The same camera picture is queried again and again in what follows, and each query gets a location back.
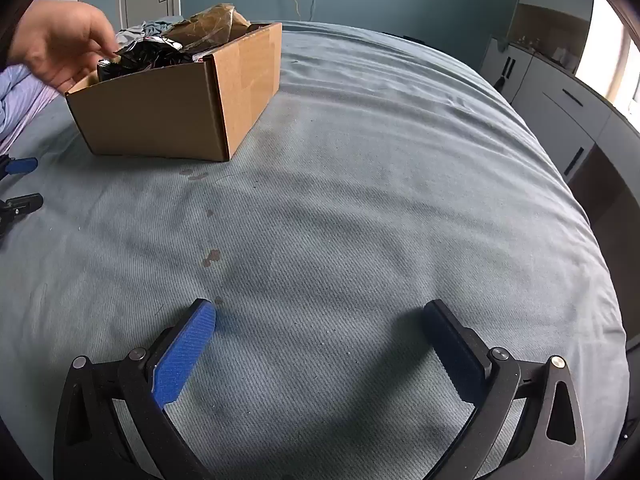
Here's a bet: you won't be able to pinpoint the person's left hand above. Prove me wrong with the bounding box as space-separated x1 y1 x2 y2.
7 0 121 95

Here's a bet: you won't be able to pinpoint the crumpled grey-blue cloth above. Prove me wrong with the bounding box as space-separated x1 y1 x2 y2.
115 16 188 48

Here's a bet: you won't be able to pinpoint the bright window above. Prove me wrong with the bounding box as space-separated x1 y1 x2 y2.
575 0 640 121

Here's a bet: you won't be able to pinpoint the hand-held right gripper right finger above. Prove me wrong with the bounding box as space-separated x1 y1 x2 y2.
421 299 587 480

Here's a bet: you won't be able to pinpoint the white cabinets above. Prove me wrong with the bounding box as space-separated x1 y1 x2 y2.
482 0 640 241

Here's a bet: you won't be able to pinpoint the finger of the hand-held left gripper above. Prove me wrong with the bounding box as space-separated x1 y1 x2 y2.
0 193 44 236
0 156 39 181

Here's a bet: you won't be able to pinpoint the brown cardboard box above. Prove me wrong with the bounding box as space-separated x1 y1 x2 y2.
65 22 283 162

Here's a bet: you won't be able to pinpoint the blue-grey bed sheet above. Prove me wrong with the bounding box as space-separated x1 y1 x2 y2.
0 21 630 480

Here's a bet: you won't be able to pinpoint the heap of black snack packets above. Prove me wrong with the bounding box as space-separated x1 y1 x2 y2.
96 35 211 83

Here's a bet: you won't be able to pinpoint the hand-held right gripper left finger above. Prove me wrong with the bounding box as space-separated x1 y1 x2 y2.
54 298 218 480

